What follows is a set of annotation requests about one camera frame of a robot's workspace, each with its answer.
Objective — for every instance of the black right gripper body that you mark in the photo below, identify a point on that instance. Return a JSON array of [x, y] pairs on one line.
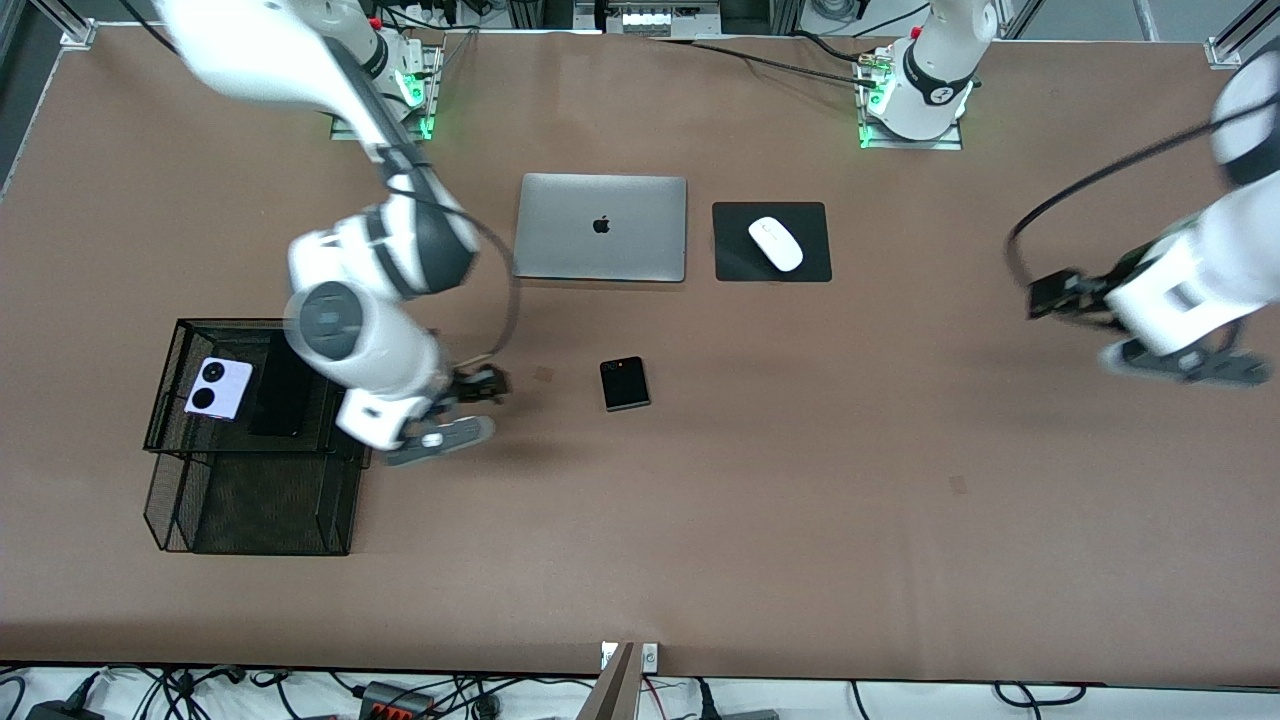
[[467, 385]]

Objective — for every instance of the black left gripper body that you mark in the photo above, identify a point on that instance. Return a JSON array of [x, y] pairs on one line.
[[1098, 288]]

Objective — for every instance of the black flip phone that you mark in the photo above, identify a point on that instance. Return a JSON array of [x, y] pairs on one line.
[[625, 384]]

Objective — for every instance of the long black smartphone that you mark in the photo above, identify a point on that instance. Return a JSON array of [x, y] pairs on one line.
[[280, 400]]

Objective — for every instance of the purple flip phone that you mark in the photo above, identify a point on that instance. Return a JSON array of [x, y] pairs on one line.
[[219, 388]]

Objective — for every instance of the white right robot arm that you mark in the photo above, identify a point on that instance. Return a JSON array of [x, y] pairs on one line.
[[360, 330]]

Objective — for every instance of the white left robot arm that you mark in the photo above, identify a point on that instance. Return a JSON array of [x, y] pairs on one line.
[[1190, 290]]

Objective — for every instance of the silver closed laptop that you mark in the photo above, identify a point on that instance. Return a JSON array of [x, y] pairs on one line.
[[600, 228]]

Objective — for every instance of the black mesh two-tier tray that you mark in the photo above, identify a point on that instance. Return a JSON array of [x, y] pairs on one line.
[[250, 500]]

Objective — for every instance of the white computer mouse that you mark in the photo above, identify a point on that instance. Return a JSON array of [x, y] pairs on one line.
[[776, 243]]

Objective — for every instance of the black mouse pad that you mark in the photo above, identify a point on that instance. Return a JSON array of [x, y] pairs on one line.
[[740, 255]]

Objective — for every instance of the black orange power strip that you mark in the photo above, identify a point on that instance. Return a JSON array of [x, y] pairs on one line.
[[397, 700]]

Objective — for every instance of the white connector box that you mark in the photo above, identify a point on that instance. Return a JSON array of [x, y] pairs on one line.
[[655, 17]]

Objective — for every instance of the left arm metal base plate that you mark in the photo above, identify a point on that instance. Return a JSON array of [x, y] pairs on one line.
[[945, 142]]

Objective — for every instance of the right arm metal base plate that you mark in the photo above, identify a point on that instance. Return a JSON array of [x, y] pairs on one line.
[[425, 100]]

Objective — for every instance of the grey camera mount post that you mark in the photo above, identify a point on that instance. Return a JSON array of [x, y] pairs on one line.
[[615, 690]]

